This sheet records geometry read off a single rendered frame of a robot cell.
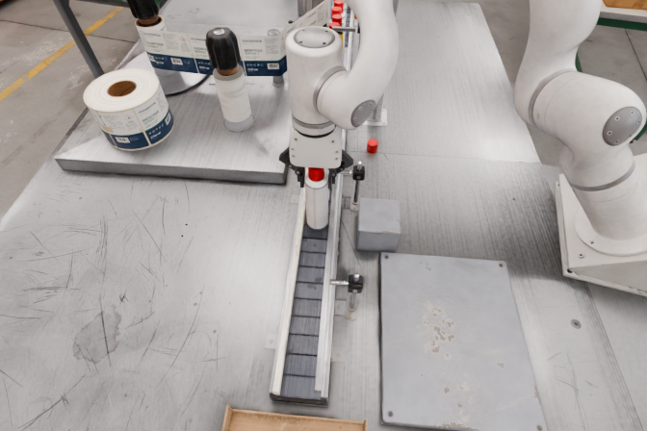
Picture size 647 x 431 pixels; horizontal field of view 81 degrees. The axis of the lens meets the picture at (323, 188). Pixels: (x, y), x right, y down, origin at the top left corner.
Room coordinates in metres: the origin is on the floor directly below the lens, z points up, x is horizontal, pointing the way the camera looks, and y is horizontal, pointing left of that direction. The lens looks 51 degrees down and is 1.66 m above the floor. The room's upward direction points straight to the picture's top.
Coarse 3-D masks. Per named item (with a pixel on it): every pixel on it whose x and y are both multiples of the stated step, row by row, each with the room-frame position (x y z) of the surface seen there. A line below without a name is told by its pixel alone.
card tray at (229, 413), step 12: (228, 408) 0.13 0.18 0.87; (228, 420) 0.11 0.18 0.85; (240, 420) 0.11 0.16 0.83; (252, 420) 0.11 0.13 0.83; (264, 420) 0.11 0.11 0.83; (276, 420) 0.11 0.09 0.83; (288, 420) 0.11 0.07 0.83; (300, 420) 0.11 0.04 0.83; (312, 420) 0.11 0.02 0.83; (324, 420) 0.11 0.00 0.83; (336, 420) 0.11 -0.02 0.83; (348, 420) 0.11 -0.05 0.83
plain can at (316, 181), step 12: (312, 168) 0.51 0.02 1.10; (312, 180) 0.51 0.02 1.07; (324, 180) 0.51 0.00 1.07; (312, 192) 0.50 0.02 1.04; (324, 192) 0.50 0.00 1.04; (312, 204) 0.50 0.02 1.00; (324, 204) 0.50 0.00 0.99; (312, 216) 0.50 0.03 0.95; (324, 216) 0.50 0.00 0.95; (312, 228) 0.50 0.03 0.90
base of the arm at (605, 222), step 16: (640, 176) 0.50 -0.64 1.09; (576, 192) 0.50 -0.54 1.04; (592, 192) 0.48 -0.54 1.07; (608, 192) 0.47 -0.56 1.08; (624, 192) 0.46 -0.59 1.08; (640, 192) 0.47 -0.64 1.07; (592, 208) 0.47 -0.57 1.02; (608, 208) 0.46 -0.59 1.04; (624, 208) 0.45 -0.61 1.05; (640, 208) 0.46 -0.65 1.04; (576, 224) 0.52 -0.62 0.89; (592, 224) 0.48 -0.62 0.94; (608, 224) 0.45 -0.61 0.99; (624, 224) 0.44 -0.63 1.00; (640, 224) 0.44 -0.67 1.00; (592, 240) 0.46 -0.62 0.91; (608, 240) 0.45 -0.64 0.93; (624, 240) 0.44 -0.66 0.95; (640, 240) 0.43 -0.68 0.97
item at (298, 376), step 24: (312, 240) 0.48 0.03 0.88; (312, 264) 0.42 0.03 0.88; (312, 288) 0.36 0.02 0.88; (312, 312) 0.30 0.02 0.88; (288, 336) 0.25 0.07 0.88; (312, 336) 0.26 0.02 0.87; (288, 360) 0.21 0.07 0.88; (312, 360) 0.21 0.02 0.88; (288, 384) 0.16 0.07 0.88; (312, 384) 0.16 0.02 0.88
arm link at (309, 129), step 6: (294, 120) 0.50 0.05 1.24; (294, 126) 0.50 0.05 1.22; (300, 126) 0.49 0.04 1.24; (306, 126) 0.48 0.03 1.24; (312, 126) 0.48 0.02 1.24; (318, 126) 0.48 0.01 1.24; (324, 126) 0.48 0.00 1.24; (330, 126) 0.49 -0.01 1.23; (306, 132) 0.48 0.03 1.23; (312, 132) 0.48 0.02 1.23; (318, 132) 0.48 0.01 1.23; (324, 132) 0.48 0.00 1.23
